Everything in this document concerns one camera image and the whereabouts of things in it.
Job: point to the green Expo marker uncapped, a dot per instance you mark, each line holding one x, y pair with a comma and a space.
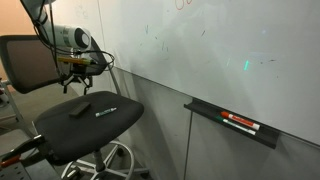
106, 112

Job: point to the black mesh office chair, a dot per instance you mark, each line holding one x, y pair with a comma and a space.
86, 130

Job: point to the yellowish wrist camera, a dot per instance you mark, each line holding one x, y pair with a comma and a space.
75, 61

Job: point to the red whiteboard marker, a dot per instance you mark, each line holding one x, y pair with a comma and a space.
241, 121

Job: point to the black whiteboard eraser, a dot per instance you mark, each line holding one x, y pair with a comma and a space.
80, 109

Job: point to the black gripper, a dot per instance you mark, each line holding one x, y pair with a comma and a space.
80, 70

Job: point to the black marker tray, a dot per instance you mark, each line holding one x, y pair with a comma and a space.
266, 138

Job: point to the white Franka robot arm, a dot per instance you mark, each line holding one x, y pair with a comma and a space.
66, 35

